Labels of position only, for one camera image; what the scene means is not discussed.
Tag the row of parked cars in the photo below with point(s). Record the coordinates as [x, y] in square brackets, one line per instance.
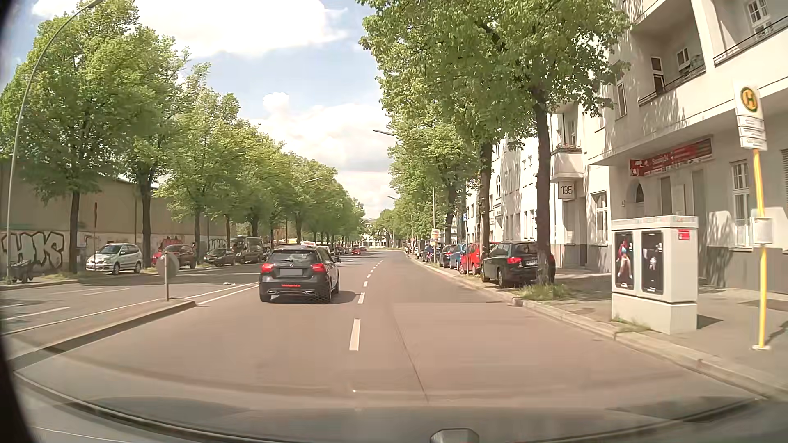
[486, 258]
[215, 252]

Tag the dark grey hatchback car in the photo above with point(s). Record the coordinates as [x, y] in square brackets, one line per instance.
[299, 274]

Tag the road markings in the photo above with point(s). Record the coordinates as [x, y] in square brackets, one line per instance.
[354, 335]

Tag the grey asphalt road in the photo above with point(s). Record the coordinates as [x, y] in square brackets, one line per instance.
[418, 344]

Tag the white building with balconies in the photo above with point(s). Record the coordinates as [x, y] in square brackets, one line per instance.
[523, 191]

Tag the row of trees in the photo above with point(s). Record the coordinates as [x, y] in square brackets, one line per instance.
[184, 166]
[492, 92]

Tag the car's own bonnet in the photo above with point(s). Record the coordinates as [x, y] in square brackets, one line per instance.
[394, 424]

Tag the white street cabinet with posters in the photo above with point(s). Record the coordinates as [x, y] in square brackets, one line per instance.
[654, 274]

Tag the silver parked car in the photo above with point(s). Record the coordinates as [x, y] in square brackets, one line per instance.
[114, 258]

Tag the white apartment building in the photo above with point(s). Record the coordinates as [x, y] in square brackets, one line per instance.
[689, 135]

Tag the kerbed traffic island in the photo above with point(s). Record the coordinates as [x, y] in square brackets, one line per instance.
[92, 326]

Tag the grey paved pavement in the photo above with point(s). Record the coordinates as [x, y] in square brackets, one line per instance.
[708, 326]

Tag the round road sign on post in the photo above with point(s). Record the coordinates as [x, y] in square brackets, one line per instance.
[167, 266]

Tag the beige wall with graffiti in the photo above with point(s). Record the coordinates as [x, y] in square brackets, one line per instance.
[49, 227]

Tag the yellow bus stop sign post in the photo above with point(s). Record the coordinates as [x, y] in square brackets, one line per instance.
[759, 215]

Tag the curved lamp post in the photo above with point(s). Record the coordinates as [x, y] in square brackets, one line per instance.
[18, 141]

